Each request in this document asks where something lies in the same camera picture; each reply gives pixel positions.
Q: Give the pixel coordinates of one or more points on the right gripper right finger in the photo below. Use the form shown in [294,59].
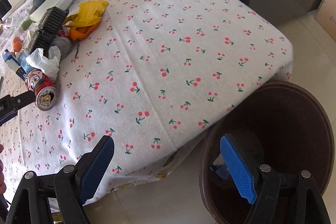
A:
[275,197]

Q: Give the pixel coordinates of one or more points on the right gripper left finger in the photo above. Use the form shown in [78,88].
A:
[72,186]

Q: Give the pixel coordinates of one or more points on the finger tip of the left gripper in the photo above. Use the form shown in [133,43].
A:
[9,105]

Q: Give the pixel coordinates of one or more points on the red cartoon drink can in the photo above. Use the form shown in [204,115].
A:
[45,92]

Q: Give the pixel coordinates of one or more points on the white tissue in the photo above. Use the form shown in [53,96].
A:
[48,65]

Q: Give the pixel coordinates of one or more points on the silver top drink can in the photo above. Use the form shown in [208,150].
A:
[64,44]

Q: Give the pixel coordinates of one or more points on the black plastic food tray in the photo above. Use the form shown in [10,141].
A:
[48,27]

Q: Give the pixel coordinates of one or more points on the small brown twig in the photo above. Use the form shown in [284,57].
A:
[76,54]

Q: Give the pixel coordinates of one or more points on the yellow snack wrapper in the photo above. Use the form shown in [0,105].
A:
[89,14]

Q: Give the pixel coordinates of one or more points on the blue white carton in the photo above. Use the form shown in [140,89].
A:
[18,65]

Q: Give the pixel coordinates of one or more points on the dark brown trash bin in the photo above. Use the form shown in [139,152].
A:
[288,129]

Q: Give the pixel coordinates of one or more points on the small orange tangerine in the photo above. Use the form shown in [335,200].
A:
[17,44]

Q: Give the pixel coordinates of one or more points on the cherry print tablecloth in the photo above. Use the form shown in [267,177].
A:
[153,76]

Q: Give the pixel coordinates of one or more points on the white bowl green handle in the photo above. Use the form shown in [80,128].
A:
[35,15]

